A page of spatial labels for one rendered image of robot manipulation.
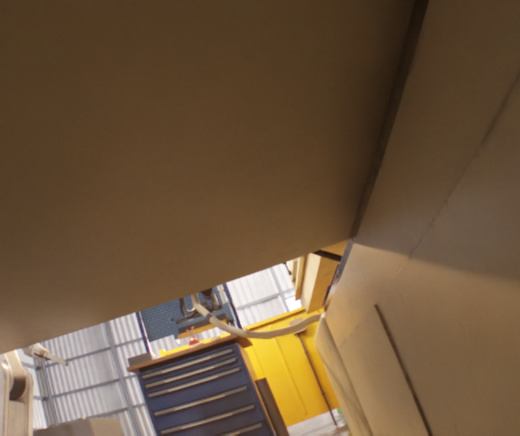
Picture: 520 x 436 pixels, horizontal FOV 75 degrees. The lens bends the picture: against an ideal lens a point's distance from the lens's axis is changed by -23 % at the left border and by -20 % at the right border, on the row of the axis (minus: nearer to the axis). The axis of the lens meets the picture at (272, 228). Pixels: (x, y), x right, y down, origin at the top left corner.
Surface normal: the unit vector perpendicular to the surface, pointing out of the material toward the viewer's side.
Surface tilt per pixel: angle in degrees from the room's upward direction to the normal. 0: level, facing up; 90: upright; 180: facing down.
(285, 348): 90
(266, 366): 90
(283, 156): 180
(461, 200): 90
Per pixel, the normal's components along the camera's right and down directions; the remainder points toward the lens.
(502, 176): -0.94, 0.32
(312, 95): 0.35, 0.84
